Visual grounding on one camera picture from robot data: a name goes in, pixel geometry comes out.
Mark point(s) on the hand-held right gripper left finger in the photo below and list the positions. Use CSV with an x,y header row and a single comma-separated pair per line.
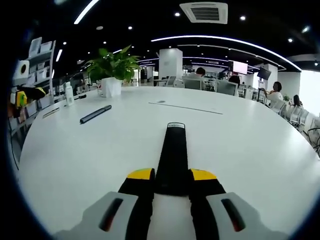
x,y
125,207

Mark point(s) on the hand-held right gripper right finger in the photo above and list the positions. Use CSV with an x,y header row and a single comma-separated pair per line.
x,y
212,207

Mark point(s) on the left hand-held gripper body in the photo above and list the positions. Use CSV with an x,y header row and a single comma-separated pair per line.
x,y
21,73

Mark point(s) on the dark grey marker pen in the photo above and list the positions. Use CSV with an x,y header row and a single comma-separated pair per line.
x,y
95,115

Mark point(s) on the black remote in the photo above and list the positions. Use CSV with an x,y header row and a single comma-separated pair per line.
x,y
172,155

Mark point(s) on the grey metal storage shelf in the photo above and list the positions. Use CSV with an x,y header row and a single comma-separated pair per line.
x,y
51,75

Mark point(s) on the row of white storage bins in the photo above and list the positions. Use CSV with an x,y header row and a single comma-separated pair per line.
x,y
41,48

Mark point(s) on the white plastic bottle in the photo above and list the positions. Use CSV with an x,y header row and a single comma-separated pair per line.
x,y
69,93

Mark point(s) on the small black object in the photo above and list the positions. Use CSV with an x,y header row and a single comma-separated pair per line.
x,y
80,96

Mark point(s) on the green potted plant white pot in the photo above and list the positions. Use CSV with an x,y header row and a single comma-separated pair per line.
x,y
112,65

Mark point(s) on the long curved ceiling light strip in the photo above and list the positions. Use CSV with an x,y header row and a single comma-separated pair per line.
x,y
86,11
212,37

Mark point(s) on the group of white office chairs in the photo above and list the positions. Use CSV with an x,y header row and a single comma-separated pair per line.
x,y
225,87

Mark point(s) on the small distant potted plant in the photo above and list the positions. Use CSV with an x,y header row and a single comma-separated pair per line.
x,y
286,98

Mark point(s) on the tilted black monitor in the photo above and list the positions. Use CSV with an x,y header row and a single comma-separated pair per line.
x,y
264,72

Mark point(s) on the ceiling air conditioner unit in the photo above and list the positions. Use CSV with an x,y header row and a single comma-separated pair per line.
x,y
203,12

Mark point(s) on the bright wall display screen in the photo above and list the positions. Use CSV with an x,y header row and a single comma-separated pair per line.
x,y
240,67

